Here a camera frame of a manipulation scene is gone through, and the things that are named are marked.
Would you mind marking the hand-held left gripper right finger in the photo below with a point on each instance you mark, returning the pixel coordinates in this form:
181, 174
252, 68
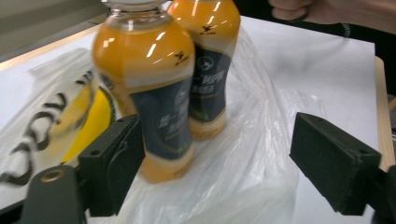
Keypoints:
336, 161

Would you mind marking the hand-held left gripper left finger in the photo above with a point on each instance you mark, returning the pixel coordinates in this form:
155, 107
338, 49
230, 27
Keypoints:
109, 168

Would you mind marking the clear printed plastic bag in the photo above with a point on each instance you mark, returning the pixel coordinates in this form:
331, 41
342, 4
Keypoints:
243, 155

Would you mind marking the white table cover sheet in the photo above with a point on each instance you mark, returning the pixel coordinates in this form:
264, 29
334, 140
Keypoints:
311, 62

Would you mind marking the orange drink bottle dark label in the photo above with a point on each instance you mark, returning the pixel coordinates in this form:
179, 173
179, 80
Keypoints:
143, 62
211, 56

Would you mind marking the black curtain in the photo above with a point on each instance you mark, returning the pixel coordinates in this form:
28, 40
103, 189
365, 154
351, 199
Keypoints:
386, 68

